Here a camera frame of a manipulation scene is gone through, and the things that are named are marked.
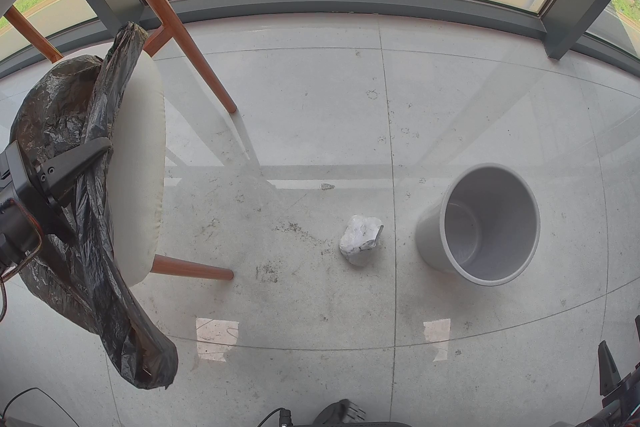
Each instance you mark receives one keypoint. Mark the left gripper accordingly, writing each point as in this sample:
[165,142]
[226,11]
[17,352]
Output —
[17,215]

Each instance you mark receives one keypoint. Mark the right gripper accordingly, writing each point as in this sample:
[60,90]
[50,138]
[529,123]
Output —
[625,390]

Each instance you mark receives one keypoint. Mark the black plastic bag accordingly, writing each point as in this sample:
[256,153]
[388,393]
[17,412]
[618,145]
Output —
[55,114]

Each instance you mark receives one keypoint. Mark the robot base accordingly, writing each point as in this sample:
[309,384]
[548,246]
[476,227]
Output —
[345,417]

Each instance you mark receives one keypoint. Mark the white trash bin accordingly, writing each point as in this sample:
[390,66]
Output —
[490,235]

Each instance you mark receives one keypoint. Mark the white cushioned wooden chair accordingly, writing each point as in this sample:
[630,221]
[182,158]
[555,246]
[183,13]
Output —
[140,165]

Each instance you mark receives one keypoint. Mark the crumpled white paper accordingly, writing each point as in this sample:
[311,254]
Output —
[360,240]

